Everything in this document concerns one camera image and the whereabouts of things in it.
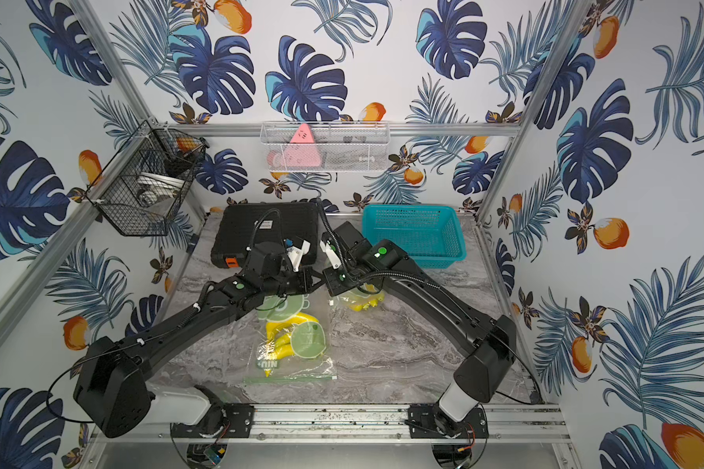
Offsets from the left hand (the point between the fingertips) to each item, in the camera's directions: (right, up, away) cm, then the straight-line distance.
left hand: (328, 274), depth 77 cm
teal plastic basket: (+37, +12, +37) cm, 54 cm away
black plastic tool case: (-40, +16, +44) cm, 62 cm away
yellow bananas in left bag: (-14, -21, +7) cm, 26 cm away
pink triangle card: (-9, +37, +13) cm, 40 cm away
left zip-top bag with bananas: (-11, -19, +7) cm, 23 cm away
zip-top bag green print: (+10, -6, +4) cm, 12 cm away
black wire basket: (-48, +25, +2) cm, 54 cm away
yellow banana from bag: (+12, -10, +12) cm, 20 cm away
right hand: (+1, -1, -1) cm, 2 cm away
